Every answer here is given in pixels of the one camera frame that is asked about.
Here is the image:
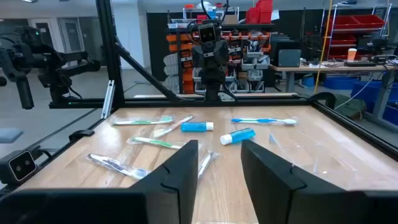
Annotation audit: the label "grey floor mat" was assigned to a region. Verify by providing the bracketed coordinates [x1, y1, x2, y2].
[0, 128, 24, 144]

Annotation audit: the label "orange white paper cup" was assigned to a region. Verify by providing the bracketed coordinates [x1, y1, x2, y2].
[346, 47, 358, 62]

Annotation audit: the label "blue toothbrush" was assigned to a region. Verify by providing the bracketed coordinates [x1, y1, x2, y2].
[230, 116, 299, 126]

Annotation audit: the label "silver aluminium extrusion piece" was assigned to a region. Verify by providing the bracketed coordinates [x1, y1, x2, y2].
[100, 80, 116, 119]

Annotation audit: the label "green toothbrush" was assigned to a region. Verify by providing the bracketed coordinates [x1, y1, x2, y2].
[126, 135, 187, 151]
[111, 114, 174, 127]

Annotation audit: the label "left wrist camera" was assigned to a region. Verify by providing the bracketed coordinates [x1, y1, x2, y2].
[197, 22, 218, 45]

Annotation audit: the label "orange toothbrush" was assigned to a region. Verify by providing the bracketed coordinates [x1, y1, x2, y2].
[152, 114, 196, 139]

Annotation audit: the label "grey door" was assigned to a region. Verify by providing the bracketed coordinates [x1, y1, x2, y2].
[57, 17, 85, 54]

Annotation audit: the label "black table-level camera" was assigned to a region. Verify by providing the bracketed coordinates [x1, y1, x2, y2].
[0, 149, 39, 187]

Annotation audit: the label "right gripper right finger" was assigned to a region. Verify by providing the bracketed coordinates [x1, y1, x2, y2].
[240, 139, 398, 224]

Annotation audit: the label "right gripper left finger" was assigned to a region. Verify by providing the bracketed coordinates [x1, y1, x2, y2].
[0, 139, 199, 224]

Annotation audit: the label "wooden desk with cup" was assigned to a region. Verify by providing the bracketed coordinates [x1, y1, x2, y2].
[269, 62, 398, 121]

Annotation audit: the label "black aluminium table frame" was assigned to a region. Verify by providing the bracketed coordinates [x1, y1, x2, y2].
[0, 0, 398, 200]

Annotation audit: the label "green bag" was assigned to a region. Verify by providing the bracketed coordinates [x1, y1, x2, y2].
[333, 93, 368, 119]

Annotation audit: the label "black frame clip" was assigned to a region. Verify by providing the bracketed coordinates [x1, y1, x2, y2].
[68, 129, 95, 142]

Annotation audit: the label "yellow hanging cable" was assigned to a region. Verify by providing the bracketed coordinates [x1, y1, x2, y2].
[312, 0, 334, 95]

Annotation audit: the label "blue toothpaste tube white cap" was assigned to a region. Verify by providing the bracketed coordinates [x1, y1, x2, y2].
[180, 121, 215, 133]
[219, 127, 257, 146]

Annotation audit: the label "stacked red storage bins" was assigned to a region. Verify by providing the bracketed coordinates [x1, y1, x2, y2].
[244, 0, 274, 25]

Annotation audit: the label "wire rack with red bins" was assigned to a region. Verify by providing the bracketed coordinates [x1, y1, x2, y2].
[325, 4, 388, 62]

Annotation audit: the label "blue storage bin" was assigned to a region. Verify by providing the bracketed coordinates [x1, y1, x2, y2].
[322, 76, 359, 91]
[350, 80, 398, 126]

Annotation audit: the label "grey monitor box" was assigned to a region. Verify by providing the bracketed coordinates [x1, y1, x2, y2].
[277, 49, 302, 68]

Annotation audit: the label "purple toothbrush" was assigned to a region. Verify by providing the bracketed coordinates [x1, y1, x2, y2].
[197, 150, 220, 180]
[84, 152, 152, 180]

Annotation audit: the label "black corner cable loop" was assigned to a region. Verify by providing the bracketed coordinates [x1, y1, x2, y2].
[308, 91, 337, 110]

